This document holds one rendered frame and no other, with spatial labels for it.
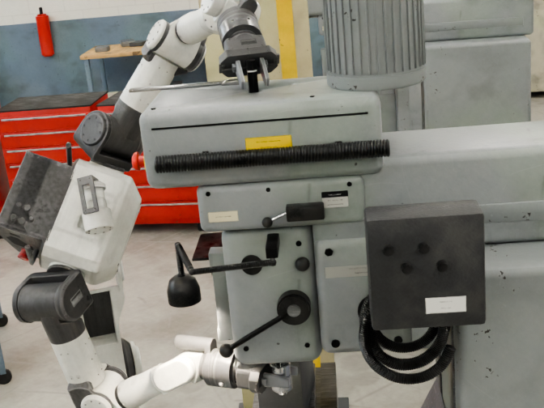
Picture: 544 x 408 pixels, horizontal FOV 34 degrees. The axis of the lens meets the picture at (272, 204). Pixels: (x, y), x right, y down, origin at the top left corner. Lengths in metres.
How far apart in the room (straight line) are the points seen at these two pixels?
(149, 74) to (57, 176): 0.33
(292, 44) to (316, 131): 1.85
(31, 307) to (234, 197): 0.63
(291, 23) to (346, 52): 1.80
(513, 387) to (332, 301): 0.39
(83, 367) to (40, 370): 2.86
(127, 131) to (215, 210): 0.52
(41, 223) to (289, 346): 0.67
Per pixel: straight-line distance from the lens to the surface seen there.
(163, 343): 5.13
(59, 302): 2.13
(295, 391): 2.39
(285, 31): 3.57
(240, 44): 1.89
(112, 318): 2.66
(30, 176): 2.24
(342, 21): 1.76
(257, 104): 1.74
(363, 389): 4.48
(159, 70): 2.23
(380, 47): 1.75
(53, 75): 11.44
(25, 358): 5.26
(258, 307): 1.90
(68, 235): 2.19
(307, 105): 1.73
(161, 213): 6.77
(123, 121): 2.26
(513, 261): 1.79
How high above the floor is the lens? 2.24
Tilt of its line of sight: 18 degrees down
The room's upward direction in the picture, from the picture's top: 5 degrees counter-clockwise
